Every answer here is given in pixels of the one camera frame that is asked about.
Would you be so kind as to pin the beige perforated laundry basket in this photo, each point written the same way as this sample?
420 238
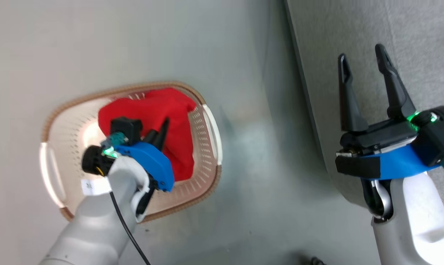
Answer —
71 136

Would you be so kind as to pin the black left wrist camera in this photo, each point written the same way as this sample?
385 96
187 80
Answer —
128 127

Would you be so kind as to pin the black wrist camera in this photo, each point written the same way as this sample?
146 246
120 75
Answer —
128 127
439 140

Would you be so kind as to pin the black cylindrical left wrist motor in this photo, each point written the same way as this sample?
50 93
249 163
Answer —
93 160

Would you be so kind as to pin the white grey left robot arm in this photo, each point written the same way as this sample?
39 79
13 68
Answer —
89 228

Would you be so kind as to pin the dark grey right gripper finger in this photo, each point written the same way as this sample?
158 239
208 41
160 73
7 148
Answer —
348 99
394 88

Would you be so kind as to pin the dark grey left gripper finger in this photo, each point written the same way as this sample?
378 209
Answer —
152 137
164 134

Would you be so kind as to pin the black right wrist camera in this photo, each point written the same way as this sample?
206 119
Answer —
439 140

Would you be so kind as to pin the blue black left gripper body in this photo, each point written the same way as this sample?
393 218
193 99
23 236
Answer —
152 162

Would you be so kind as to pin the red cloth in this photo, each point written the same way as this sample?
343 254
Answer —
170 110

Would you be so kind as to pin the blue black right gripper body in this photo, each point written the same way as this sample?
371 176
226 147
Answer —
372 147

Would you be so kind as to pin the grey fabric sofa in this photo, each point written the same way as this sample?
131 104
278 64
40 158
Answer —
354 29

